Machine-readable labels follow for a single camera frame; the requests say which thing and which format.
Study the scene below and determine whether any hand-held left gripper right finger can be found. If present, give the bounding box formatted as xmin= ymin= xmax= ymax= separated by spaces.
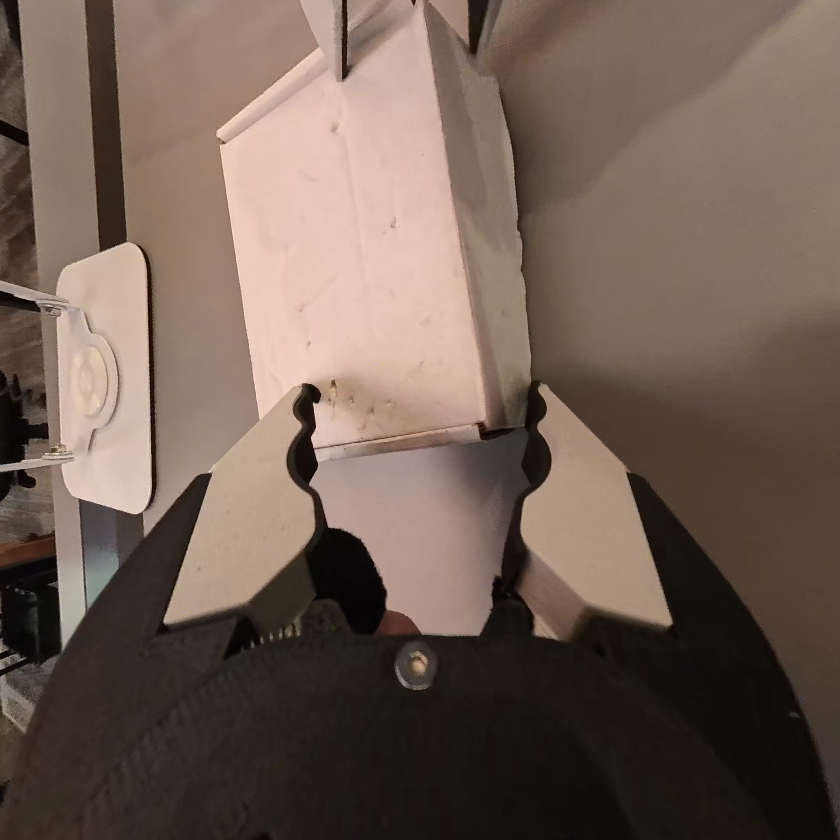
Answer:
xmin=499 ymin=381 xmax=673 ymax=641

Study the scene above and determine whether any black coiled cable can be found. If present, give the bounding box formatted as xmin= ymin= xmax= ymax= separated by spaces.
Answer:
xmin=0 ymin=377 xmax=43 ymax=411

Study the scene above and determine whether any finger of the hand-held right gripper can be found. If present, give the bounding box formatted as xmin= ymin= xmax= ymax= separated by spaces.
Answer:
xmin=467 ymin=0 xmax=508 ymax=56
xmin=301 ymin=0 xmax=349 ymax=83

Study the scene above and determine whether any white cardboard box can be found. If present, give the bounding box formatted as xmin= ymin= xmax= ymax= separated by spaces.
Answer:
xmin=217 ymin=0 xmax=532 ymax=462

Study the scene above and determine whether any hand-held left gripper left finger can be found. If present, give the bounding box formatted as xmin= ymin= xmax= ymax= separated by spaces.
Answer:
xmin=163 ymin=384 xmax=329 ymax=634

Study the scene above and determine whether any dark device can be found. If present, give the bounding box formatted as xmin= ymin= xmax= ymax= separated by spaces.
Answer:
xmin=0 ymin=367 xmax=40 ymax=490

